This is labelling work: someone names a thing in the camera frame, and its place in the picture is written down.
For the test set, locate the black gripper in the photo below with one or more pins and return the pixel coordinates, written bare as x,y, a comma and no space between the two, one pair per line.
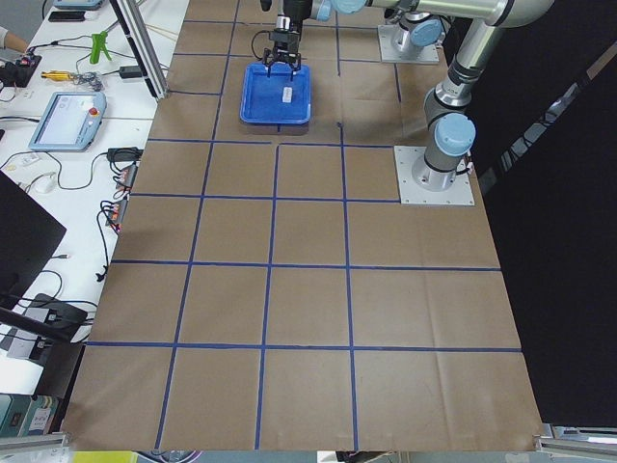
294,10

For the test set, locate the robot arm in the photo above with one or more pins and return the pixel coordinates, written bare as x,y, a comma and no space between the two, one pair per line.
425,28
451,132

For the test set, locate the blue plastic tray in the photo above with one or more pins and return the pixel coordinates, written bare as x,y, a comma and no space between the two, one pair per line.
261,101

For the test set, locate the black power adapter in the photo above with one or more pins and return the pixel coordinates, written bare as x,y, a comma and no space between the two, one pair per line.
130,72

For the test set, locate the blue teach pendant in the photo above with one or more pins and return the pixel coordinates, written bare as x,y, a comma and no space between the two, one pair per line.
70,121

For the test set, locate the white computer mouse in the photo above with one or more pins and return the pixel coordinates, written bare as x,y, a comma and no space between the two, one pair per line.
45,184

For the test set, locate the black monitor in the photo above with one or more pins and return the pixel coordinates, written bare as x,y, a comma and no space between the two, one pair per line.
29,237

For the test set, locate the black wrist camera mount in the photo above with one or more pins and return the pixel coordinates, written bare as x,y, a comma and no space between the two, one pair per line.
286,32

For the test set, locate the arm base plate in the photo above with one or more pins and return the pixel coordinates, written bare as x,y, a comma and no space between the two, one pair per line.
396,47
418,184

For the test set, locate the aluminium frame post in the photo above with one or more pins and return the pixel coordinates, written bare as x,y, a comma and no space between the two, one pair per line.
136,33

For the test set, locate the green handled reacher grabber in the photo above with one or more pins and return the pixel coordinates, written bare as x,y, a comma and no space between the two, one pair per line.
99,47

